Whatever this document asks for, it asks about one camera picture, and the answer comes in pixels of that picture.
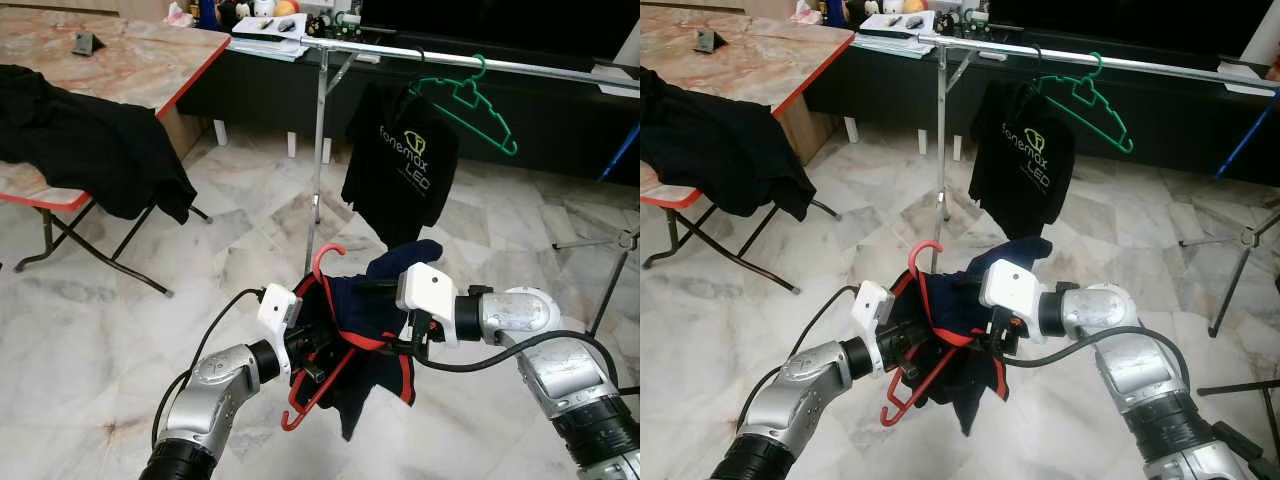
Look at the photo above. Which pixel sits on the marble top folding table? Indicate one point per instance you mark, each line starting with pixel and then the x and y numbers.
pixel 130 50
pixel 760 45

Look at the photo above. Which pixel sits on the black clothes hanger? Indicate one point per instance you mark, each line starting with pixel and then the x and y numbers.
pixel 1042 58
pixel 424 62

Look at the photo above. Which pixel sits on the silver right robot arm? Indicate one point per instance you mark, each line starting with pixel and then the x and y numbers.
pixel 520 312
pixel 1105 308

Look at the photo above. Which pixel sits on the black flat screen TV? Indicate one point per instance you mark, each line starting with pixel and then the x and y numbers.
pixel 500 25
pixel 1120 25

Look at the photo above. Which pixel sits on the black TV cabinet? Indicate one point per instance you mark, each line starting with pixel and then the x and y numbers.
pixel 260 95
pixel 880 90

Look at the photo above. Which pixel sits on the silver metal clothes rack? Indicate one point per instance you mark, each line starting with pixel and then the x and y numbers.
pixel 320 150
pixel 941 150

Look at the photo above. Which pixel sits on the blue plastic clothes hanger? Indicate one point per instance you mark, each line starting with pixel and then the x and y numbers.
pixel 620 152
pixel 1245 140

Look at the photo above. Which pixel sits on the white paper sheet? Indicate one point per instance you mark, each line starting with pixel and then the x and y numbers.
pixel 618 82
pixel 1250 80

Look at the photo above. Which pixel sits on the red plastic clothes hanger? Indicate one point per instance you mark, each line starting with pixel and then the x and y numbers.
pixel 316 265
pixel 912 262

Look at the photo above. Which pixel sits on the plain black shirt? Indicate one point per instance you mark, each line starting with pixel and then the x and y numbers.
pixel 720 140
pixel 90 140

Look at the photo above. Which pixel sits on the black fonemax LED shirt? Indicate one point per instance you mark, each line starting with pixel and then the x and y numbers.
pixel 400 170
pixel 1020 165

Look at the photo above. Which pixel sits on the light wooden cabinet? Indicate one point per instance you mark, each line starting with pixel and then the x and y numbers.
pixel 182 130
pixel 795 120

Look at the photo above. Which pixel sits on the stack of white papers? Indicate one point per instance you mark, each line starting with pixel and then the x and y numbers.
pixel 890 38
pixel 265 40

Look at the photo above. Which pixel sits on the pink plastic packet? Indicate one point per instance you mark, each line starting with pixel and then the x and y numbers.
pixel 806 10
pixel 180 13

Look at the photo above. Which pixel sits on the green plastic clothes hanger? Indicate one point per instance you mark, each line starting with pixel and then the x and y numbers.
pixel 1128 146
pixel 512 148

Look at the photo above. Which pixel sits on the dark shirt with red trim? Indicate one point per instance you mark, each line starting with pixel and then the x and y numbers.
pixel 365 300
pixel 960 300

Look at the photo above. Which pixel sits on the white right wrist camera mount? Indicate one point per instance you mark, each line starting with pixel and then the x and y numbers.
pixel 1010 285
pixel 430 290

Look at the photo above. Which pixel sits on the small black phone stand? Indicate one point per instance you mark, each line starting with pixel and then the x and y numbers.
pixel 87 44
pixel 711 41

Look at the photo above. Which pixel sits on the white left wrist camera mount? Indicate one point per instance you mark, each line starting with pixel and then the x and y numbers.
pixel 872 303
pixel 277 308

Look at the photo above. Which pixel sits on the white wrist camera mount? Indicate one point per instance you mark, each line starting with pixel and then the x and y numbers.
pixel 1010 285
pixel 277 308
pixel 872 303
pixel 430 290

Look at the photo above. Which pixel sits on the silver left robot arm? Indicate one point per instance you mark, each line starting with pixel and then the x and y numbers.
pixel 800 390
pixel 210 390

